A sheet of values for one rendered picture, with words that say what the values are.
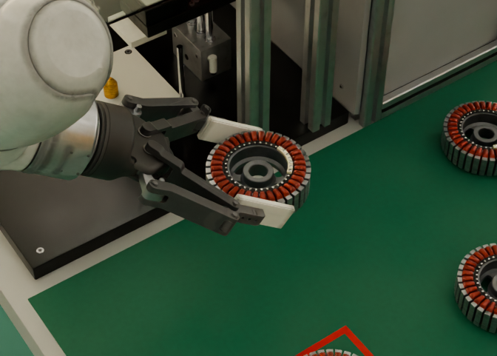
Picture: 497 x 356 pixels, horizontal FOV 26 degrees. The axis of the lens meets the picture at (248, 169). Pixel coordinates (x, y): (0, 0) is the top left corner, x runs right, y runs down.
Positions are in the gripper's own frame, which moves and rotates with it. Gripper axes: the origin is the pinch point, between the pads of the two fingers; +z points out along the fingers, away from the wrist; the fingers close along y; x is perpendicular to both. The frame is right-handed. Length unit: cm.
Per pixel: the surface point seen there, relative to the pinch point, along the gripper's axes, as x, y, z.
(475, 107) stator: 5.6, -16.2, 36.8
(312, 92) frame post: -0.9, -19.3, 15.3
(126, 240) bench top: -21.9, -8.9, -3.4
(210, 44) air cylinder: -6.9, -33.5, 7.5
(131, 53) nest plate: -15.6, -39.4, 0.9
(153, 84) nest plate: -14.8, -32.2, 2.3
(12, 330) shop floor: -97, -55, 17
